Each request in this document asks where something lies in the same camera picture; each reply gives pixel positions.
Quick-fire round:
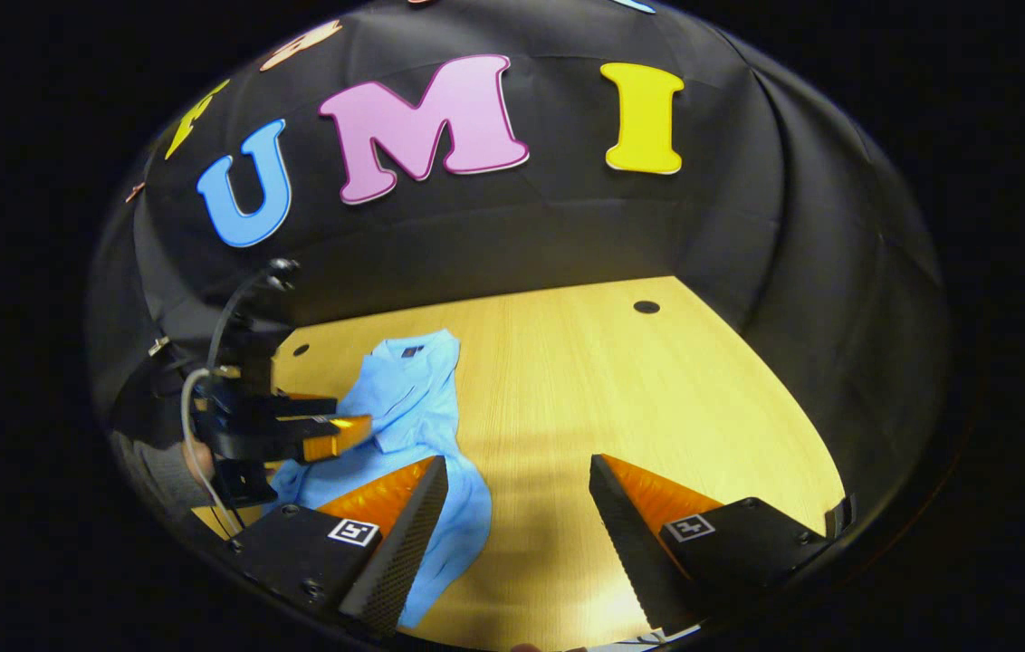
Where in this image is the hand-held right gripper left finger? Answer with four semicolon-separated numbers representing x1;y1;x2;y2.
225;455;449;637

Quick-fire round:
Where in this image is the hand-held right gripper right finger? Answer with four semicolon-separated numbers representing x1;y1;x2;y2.
588;454;839;637

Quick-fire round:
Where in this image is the light blue T-shirt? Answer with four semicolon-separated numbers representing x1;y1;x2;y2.
268;329;493;628

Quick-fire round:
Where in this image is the black backdrop cloth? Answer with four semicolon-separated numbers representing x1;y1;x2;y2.
87;0;957;535

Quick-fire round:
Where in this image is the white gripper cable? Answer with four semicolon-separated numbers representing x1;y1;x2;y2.
179;365;244;537

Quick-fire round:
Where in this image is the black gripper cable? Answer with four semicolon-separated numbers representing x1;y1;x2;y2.
205;258;301;372

